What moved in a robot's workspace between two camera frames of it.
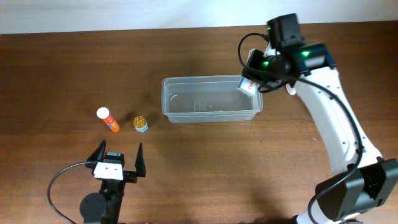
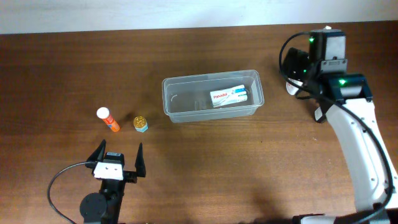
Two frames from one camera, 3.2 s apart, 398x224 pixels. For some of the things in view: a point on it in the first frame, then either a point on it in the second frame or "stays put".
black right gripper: x=253 y=62 -> x=292 y=62
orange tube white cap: x=103 y=113 stays put
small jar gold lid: x=140 y=124 stays put
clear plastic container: x=208 y=99 stays put
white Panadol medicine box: x=248 y=86 -> x=229 y=96
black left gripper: x=130 y=177 stays put
